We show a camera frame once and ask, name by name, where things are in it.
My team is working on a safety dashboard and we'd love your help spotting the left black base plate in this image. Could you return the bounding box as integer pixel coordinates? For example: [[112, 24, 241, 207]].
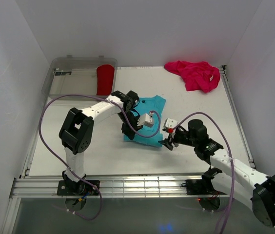
[[56, 180, 100, 196]]

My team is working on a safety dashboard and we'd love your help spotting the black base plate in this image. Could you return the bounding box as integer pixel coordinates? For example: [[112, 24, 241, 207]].
[[56, 180, 100, 196], [181, 179, 224, 195]]

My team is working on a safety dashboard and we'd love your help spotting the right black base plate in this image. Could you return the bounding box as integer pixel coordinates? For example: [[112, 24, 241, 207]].
[[181, 179, 224, 195]]

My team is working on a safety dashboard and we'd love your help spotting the rolled red t shirt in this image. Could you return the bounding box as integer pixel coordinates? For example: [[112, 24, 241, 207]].
[[97, 64, 115, 96]]

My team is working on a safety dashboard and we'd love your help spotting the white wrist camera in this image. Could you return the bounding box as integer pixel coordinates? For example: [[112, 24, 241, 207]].
[[164, 118, 178, 129], [137, 113, 154, 127]]

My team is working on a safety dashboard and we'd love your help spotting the cyan t shirt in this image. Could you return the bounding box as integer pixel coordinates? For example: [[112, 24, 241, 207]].
[[123, 95, 166, 148]]

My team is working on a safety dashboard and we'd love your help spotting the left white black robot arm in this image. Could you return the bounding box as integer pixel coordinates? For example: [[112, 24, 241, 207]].
[[59, 91, 142, 195]]

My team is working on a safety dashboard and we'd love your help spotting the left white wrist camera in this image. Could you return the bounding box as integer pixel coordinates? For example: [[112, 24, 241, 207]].
[[137, 113, 154, 127]]

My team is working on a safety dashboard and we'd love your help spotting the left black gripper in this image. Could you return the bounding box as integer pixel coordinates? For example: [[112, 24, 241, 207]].
[[118, 111, 143, 140]]

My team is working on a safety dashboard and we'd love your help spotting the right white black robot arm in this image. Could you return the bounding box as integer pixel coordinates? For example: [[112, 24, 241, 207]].
[[160, 118, 275, 227]]

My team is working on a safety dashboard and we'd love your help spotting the aluminium frame rail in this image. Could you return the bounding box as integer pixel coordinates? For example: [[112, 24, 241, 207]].
[[10, 175, 213, 198]]

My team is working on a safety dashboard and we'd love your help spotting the clear plastic bin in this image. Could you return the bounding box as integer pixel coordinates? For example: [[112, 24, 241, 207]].
[[42, 56, 118, 99]]

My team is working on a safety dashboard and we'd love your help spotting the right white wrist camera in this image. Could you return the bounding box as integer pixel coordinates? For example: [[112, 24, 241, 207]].
[[164, 118, 178, 129]]

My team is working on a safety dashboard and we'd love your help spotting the magenta t shirt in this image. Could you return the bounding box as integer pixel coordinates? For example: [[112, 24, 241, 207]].
[[164, 60, 221, 93]]

